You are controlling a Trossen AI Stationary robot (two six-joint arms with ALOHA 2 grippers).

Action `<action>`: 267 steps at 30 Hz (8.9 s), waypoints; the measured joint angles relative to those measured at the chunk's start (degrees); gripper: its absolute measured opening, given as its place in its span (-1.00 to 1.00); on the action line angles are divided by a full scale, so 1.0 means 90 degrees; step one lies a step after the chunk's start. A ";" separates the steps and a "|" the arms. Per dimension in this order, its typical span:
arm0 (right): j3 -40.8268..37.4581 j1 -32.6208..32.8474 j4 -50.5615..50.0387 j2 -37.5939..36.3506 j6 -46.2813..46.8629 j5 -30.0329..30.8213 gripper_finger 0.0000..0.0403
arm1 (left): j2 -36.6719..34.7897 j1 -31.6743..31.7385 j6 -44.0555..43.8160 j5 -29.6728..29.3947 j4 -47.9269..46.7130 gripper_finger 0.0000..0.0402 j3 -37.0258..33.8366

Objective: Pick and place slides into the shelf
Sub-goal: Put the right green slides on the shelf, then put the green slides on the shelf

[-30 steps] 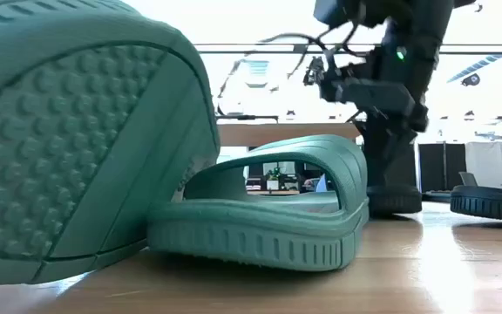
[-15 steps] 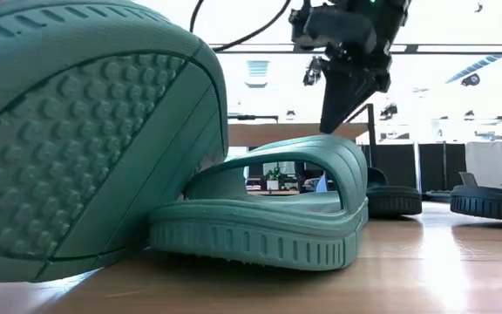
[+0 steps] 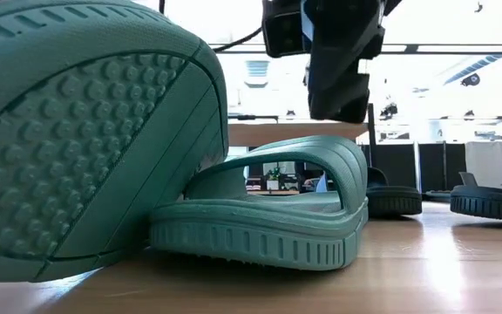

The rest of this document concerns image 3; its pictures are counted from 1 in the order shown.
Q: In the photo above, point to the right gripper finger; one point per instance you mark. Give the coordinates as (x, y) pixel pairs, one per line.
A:
(338, 96)

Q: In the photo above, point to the black slide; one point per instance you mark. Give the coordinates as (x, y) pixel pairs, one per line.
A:
(395, 200)
(490, 205)

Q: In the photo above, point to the green slide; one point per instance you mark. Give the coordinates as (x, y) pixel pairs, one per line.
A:
(255, 235)
(81, 152)

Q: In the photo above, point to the black-framed wooden shelf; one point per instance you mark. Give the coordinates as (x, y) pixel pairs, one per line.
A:
(294, 134)

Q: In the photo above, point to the black ceiling spotlight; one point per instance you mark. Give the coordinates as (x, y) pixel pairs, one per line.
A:
(471, 79)
(389, 110)

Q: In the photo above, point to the black overhead light bar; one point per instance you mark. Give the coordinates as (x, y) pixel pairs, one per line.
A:
(451, 48)

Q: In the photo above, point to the black partition panels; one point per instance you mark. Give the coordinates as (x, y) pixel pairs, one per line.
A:
(429, 168)

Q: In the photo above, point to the grey chair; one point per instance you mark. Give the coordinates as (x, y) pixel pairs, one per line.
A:
(468, 179)

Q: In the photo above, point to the white partition cloth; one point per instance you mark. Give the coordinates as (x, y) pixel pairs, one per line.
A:
(486, 163)

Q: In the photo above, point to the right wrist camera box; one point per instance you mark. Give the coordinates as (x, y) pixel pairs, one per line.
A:
(283, 30)

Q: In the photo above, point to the silver ventilation duct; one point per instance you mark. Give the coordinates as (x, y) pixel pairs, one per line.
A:
(256, 72)

